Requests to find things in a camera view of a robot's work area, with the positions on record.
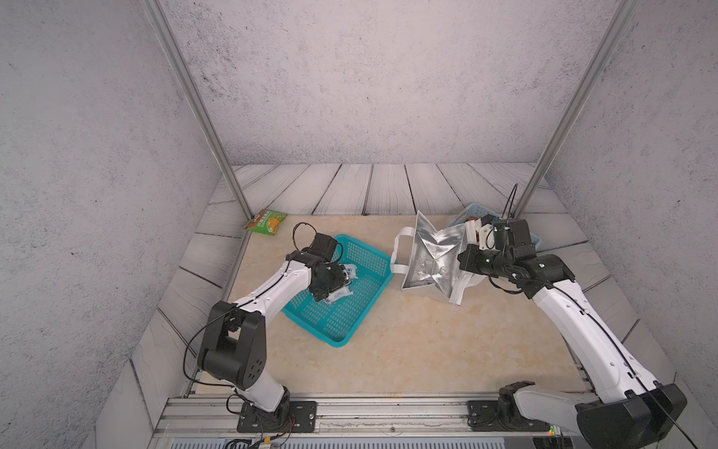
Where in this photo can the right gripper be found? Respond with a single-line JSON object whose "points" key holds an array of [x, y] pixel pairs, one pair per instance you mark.
{"points": [[468, 263]]}

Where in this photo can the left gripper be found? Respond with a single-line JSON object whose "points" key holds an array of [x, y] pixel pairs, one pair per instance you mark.
{"points": [[341, 279]]}

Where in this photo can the white ice pack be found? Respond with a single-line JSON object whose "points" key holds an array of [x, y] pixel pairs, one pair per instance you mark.
{"points": [[351, 271], [333, 297]]}

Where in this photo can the white insulated delivery bag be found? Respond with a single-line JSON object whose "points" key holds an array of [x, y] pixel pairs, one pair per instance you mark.
{"points": [[433, 269]]}

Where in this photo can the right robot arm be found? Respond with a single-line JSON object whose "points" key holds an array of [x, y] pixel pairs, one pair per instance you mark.
{"points": [[629, 407]]}

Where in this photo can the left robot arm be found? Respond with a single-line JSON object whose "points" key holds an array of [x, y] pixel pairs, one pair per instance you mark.
{"points": [[234, 341]]}

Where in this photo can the light blue plastic basket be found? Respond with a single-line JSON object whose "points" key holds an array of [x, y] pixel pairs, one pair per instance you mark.
{"points": [[478, 211]]}

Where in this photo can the green snack packet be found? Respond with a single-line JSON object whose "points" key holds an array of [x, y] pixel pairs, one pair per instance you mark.
{"points": [[266, 222]]}

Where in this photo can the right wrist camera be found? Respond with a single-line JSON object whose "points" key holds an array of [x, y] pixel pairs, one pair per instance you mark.
{"points": [[481, 235]]}

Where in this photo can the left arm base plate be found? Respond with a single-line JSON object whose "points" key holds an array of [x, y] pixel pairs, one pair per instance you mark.
{"points": [[291, 415]]}

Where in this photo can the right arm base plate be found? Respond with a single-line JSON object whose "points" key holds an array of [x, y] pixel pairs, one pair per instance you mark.
{"points": [[489, 416]]}

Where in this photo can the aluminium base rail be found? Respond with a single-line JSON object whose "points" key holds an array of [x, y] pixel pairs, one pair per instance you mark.
{"points": [[209, 421]]}

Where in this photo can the right aluminium frame post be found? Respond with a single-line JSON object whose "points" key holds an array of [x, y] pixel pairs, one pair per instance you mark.
{"points": [[622, 18]]}

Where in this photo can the aluminium frame post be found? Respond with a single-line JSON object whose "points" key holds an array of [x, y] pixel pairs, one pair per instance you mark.
{"points": [[172, 51], [622, 18]]}

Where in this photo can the left aluminium frame post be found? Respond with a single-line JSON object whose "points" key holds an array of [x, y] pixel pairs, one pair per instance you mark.
{"points": [[172, 51]]}

